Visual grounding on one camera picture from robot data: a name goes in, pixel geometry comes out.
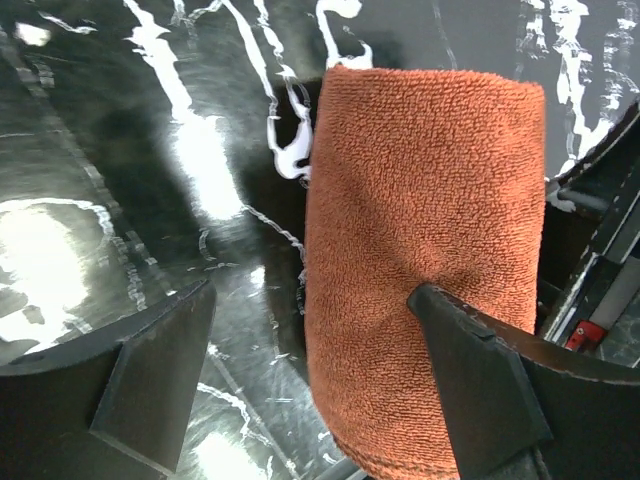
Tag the brown towel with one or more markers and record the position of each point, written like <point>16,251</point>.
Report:
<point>416,176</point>

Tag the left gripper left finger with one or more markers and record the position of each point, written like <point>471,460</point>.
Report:
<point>114,403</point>

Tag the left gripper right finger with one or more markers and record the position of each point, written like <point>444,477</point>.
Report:
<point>519,407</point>

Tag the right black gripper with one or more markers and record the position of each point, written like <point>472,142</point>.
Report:
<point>603,188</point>

